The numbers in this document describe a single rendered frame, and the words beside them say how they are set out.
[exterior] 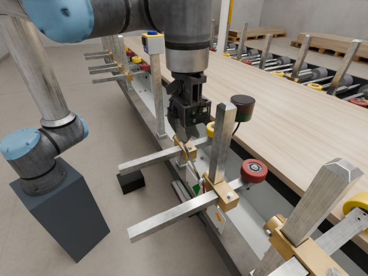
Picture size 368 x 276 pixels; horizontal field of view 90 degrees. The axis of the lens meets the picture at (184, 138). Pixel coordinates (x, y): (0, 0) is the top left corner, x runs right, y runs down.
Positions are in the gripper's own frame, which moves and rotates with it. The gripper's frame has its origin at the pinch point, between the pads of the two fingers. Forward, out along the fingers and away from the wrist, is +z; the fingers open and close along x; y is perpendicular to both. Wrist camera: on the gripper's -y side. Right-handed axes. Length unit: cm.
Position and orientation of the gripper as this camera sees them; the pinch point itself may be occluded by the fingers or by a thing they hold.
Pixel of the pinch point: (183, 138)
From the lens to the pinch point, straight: 53.5
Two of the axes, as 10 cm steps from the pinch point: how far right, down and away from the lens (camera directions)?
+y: 4.5, 5.3, -7.2
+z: 0.1, 8.0, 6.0
